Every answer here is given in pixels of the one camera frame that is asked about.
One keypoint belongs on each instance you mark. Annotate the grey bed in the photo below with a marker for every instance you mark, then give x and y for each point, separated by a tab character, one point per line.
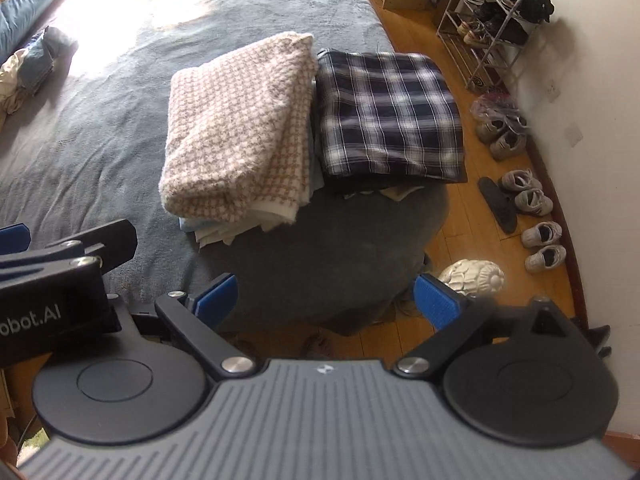
125	60

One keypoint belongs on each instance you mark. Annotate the blue plaid shirt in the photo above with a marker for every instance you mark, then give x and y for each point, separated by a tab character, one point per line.
390	115

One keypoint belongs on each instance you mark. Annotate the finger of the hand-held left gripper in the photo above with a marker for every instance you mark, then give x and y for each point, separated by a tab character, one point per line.
110	240
14	239

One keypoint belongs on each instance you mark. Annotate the grey sneaker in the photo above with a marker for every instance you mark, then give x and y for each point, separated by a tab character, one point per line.
534	202
520	181

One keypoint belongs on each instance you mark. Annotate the cream cloth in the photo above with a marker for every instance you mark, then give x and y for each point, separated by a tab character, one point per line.
15	85

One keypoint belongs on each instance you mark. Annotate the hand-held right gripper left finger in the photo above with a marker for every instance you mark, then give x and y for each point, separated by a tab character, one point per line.
217	302

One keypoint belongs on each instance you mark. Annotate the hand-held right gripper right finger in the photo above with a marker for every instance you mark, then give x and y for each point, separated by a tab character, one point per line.
440	305

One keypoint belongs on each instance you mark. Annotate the white folded cloth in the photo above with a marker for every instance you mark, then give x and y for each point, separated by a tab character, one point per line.
220	236

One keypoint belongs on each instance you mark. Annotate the white carved ornament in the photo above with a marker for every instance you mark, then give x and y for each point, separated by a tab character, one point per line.
470	282

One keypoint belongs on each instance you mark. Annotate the beige folded cloth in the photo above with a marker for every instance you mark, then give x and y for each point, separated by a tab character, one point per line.
400	191

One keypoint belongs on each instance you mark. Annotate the black slipper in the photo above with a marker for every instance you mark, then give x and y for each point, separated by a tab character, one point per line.
497	205

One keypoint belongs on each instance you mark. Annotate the clear plastic bag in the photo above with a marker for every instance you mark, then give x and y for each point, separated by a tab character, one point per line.
495	105

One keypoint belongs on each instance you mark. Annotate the group of dark shoes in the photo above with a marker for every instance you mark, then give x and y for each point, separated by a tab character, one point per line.
500	10

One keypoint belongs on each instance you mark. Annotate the white wall socket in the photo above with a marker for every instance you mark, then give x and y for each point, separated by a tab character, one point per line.
552	92

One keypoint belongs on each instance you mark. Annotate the white metal shoe rack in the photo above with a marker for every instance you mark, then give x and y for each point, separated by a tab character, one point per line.
478	71

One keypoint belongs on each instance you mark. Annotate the pile of blue clothes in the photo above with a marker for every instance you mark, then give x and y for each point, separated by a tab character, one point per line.
30	5

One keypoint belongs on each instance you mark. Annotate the pink houndstooth sweater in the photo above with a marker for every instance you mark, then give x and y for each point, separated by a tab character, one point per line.
235	125

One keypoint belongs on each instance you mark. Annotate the white sneaker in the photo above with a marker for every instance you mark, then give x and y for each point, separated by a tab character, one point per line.
546	259
541	235

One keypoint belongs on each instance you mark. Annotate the light blue folded cloth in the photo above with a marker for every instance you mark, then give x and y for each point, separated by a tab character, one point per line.
187	224

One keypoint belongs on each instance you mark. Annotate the beige sneaker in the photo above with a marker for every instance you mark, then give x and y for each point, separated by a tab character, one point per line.
509	147
497	129

